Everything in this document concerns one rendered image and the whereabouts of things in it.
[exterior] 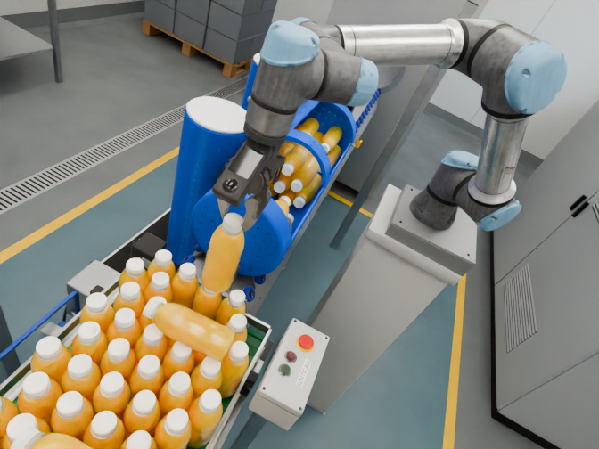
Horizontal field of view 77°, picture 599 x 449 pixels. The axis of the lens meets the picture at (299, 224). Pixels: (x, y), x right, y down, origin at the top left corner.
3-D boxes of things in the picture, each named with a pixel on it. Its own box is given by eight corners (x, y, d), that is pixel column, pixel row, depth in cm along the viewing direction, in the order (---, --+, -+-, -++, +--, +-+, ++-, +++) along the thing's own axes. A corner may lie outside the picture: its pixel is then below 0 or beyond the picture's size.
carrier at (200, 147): (221, 265, 217) (209, 230, 234) (260, 136, 161) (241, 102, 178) (170, 271, 203) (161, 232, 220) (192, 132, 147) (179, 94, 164)
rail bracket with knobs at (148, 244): (170, 267, 115) (174, 245, 108) (155, 283, 109) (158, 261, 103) (142, 252, 115) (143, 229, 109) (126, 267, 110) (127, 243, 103)
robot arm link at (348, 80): (356, 44, 65) (300, 29, 60) (389, 71, 58) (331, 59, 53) (339, 86, 70) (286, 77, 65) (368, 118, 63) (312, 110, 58)
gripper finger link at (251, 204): (268, 224, 76) (274, 184, 71) (254, 240, 72) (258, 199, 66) (254, 218, 77) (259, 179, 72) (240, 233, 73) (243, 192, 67)
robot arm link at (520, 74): (484, 191, 117) (521, 12, 74) (520, 224, 107) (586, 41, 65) (450, 208, 116) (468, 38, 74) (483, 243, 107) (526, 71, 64)
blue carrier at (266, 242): (339, 167, 181) (367, 116, 163) (263, 292, 114) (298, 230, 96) (287, 137, 182) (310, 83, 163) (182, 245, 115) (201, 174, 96)
